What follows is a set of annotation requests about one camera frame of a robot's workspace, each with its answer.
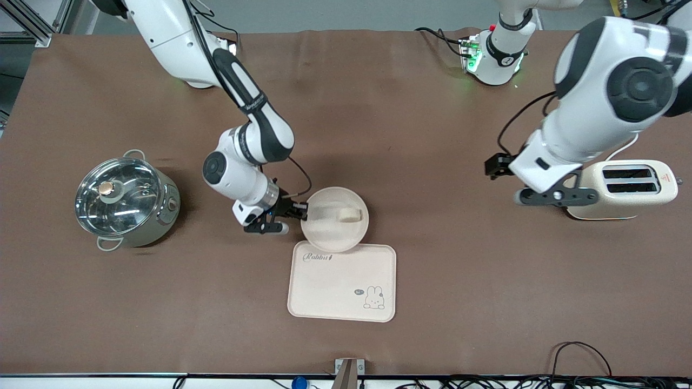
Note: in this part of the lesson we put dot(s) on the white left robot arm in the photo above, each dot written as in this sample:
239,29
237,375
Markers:
594,108

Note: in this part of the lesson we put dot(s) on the glass pot lid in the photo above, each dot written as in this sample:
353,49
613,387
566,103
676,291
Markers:
116,197

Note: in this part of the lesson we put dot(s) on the cream round plate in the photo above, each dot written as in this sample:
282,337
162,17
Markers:
332,232

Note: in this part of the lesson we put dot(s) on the stainless steel pot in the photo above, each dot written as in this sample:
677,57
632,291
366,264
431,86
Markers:
162,216

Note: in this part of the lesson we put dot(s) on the metal table edge bracket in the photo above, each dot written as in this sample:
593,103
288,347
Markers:
348,373

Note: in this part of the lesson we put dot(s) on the white two-slot toaster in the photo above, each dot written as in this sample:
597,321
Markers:
594,202

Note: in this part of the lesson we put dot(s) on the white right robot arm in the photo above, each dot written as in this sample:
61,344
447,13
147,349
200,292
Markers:
162,32

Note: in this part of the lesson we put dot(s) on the pale steamed bun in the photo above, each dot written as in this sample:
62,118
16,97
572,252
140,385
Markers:
350,215

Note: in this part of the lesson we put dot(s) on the cream rabbit print tray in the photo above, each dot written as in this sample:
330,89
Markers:
335,286

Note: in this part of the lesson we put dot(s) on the blue round knob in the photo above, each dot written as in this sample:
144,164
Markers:
299,383

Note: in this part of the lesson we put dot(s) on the aluminium frame profile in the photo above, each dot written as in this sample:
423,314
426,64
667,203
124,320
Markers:
32,21

